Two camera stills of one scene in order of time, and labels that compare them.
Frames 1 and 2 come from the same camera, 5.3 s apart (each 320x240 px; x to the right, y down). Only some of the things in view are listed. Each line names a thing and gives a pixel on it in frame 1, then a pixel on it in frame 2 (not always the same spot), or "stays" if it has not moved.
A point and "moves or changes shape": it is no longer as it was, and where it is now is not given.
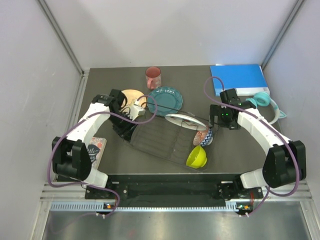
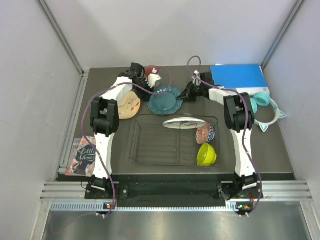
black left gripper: x=126 y=132 to x=144 y=96
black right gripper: x=215 y=111 to x=188 y=91
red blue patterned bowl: x=203 y=138 moves or changes shape
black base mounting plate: x=227 y=190 stays
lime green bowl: x=197 y=158 to x=206 y=155
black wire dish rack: x=161 y=136 moves or changes shape
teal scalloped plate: x=164 y=101 stays
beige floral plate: x=130 y=95 stays
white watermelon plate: x=186 y=121 moves or changes shape
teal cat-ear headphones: x=263 y=99 stays
